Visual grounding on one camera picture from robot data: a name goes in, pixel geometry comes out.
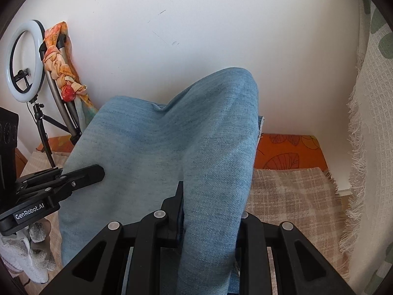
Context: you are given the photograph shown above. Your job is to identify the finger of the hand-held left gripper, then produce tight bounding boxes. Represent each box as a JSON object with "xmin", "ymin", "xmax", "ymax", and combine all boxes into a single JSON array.
[
  {"xmin": 17, "ymin": 164, "xmax": 105, "ymax": 202},
  {"xmin": 15, "ymin": 166, "xmax": 66, "ymax": 185}
]

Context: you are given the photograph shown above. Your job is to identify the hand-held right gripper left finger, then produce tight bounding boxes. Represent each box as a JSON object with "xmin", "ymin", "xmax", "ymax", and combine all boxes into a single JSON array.
[{"xmin": 38, "ymin": 181, "xmax": 185, "ymax": 295}]

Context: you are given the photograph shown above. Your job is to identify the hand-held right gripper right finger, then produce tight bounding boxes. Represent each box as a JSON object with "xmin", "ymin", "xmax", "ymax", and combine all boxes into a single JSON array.
[{"xmin": 236, "ymin": 210, "xmax": 357, "ymax": 295}]

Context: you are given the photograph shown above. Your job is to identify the light blue denim pants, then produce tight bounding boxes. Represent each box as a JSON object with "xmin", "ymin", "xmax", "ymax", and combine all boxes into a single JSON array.
[{"xmin": 58, "ymin": 67, "xmax": 265, "ymax": 295}]

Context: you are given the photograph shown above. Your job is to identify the person's left hand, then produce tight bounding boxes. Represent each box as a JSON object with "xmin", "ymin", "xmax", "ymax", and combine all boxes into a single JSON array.
[{"xmin": 0, "ymin": 220, "xmax": 57, "ymax": 283}]

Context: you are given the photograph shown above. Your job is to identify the black tripod stand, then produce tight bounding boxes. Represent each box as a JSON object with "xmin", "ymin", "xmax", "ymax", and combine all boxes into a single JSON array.
[{"xmin": 27, "ymin": 100, "xmax": 82, "ymax": 168}]

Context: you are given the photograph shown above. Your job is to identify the beige plaid blanket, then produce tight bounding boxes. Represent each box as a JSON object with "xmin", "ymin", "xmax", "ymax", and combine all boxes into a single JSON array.
[{"xmin": 23, "ymin": 152, "xmax": 351, "ymax": 283}]

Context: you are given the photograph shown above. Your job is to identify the folded silver tripod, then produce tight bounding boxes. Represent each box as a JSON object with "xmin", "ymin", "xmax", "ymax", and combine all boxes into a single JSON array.
[{"xmin": 39, "ymin": 35, "xmax": 83, "ymax": 145}]

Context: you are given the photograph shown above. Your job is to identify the colourful knotted scarf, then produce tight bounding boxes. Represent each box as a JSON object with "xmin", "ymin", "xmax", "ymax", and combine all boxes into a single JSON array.
[{"xmin": 43, "ymin": 21, "xmax": 100, "ymax": 130}]

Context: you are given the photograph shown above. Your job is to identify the white green leaf-print throw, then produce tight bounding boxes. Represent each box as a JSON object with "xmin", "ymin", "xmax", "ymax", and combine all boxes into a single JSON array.
[{"xmin": 338, "ymin": 0, "xmax": 393, "ymax": 295}]

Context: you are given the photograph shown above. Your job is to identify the white ring light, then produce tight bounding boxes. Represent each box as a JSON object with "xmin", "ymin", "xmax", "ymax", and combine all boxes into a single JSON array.
[{"xmin": 4, "ymin": 20, "xmax": 44, "ymax": 103}]

